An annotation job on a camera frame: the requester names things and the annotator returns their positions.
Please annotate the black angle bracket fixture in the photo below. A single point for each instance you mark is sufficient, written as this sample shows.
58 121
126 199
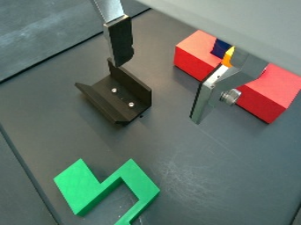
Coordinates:
121 95

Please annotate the red base board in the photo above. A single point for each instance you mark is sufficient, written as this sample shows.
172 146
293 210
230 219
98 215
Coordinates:
265 96

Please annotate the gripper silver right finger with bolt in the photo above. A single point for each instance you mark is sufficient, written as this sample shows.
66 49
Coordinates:
220 86

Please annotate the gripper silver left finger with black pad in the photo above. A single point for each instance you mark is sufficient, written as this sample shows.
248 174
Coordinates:
117 28

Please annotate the green stepped block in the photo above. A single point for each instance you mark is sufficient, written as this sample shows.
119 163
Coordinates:
83 191

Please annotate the yellow long block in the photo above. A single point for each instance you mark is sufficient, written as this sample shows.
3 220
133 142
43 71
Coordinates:
228 57

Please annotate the blue block left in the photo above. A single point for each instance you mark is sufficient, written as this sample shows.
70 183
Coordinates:
220 48

